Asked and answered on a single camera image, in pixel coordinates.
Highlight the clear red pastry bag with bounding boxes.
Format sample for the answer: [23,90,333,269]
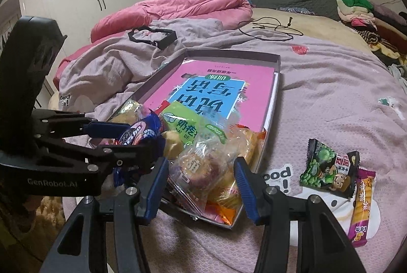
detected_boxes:
[168,113,241,215]

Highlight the green pea snack packet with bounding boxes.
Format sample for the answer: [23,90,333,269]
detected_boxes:
[299,139,360,198]

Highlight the pink quilt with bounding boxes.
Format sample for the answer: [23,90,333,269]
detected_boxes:
[53,0,253,88]

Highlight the lilac bed sheet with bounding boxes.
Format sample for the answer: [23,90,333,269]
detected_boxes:
[59,19,406,272]

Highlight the green milk snack packet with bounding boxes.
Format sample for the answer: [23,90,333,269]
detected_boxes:
[160,101,208,145]

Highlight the pile of folded clothes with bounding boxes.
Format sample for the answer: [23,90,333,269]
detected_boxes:
[337,0,406,66]

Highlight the pink Chinese picture book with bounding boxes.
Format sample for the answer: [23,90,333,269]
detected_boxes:
[145,59,274,132]

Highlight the beige plush toy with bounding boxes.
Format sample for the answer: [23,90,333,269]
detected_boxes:
[21,196,66,272]

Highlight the purple orange wafer bar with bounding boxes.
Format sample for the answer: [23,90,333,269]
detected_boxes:
[348,168,376,248]

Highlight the black cable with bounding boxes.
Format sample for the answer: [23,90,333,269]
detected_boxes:
[238,16,304,41]

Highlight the black plastic frame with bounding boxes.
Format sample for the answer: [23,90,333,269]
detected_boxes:
[128,26,177,50]

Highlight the orange biscuit packet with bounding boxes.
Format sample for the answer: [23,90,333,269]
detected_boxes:
[204,124,267,227]

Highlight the blue Oreo packet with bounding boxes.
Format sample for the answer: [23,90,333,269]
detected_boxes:
[114,108,165,170]

